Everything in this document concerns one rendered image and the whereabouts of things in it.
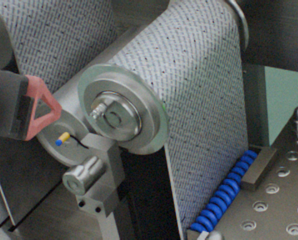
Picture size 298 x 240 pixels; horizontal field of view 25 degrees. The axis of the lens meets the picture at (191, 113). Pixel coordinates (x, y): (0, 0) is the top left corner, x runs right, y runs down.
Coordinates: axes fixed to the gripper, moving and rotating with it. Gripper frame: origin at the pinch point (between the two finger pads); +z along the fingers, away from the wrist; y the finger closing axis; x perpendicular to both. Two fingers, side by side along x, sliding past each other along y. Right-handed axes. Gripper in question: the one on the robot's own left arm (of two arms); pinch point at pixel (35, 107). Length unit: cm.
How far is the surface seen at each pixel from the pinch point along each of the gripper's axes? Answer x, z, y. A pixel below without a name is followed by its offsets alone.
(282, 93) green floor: 21, 234, -57
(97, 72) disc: 5.8, 12.8, -1.8
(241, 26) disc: 18.0, 35.1, 7.3
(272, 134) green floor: 2, 211, -50
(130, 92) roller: 4.0, 13.1, 3.9
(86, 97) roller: 2.1, 14.7, -4.1
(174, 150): -2.5, 22.3, 7.0
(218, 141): -0.4, 36.5, 6.9
